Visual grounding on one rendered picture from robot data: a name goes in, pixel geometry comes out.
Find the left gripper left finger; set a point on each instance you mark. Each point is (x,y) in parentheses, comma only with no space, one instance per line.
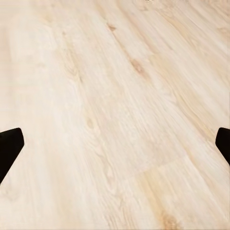
(11,143)

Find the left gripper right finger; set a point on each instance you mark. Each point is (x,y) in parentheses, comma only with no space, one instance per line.
(223,142)

